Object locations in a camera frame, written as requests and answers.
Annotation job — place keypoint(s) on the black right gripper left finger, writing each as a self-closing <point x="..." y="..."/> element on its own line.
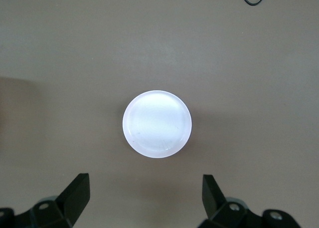
<point x="74" y="198"/>

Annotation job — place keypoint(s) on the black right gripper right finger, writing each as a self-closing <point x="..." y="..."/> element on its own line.
<point x="214" y="203"/>

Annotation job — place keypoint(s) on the pale pink round plate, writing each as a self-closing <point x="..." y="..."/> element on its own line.
<point x="157" y="124"/>

